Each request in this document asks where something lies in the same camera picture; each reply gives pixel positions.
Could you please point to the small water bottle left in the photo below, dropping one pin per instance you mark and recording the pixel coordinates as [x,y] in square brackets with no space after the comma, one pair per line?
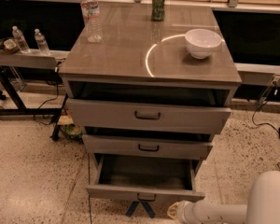
[20,40]

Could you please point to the grey drawer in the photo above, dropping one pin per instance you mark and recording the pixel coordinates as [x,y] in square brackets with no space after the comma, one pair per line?
[143,147]
[148,117]
[144,179]

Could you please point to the small water bottle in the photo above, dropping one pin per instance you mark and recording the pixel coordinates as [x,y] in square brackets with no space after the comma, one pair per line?
[20,40]
[41,42]

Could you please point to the grey bottom drawer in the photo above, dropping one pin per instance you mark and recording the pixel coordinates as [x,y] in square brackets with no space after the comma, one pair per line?
[144,179]

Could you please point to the grey middle drawer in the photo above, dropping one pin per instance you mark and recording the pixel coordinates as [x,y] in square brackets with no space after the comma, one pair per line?
[143,147]

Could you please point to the white ceramic bowl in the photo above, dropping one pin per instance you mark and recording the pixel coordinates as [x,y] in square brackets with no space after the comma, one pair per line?
[201,43]

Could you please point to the green soda can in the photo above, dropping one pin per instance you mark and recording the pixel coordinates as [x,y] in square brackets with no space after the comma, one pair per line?
[158,10]

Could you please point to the black frame side table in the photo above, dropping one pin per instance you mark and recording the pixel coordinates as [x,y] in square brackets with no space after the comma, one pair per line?
[21,109]

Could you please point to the grey top drawer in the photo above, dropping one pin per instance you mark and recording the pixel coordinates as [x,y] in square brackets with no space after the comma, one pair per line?
[148,117]

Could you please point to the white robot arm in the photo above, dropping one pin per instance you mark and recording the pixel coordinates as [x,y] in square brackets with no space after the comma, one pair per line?
[263,206]

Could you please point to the small water bottle right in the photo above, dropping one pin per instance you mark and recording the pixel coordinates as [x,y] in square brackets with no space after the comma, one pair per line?
[41,42]

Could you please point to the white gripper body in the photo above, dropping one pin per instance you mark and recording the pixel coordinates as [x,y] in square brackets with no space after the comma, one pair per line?
[185,208]

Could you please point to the large clear water bottle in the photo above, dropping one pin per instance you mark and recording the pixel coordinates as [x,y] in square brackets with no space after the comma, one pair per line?
[91,16]

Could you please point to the bowl with snacks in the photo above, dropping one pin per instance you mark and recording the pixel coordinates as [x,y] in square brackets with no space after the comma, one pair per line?
[8,46]

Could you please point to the green bag under table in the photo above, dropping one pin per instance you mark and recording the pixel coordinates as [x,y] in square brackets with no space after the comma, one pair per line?
[71,131]

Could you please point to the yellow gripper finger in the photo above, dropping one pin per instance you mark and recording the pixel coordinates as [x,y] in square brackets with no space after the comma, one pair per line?
[172,210]

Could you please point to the grey drawer cabinet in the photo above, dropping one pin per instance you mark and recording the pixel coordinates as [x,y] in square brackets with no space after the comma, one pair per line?
[144,61]

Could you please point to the blue tape cross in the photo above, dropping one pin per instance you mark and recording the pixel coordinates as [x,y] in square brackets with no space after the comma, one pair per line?
[146,206]

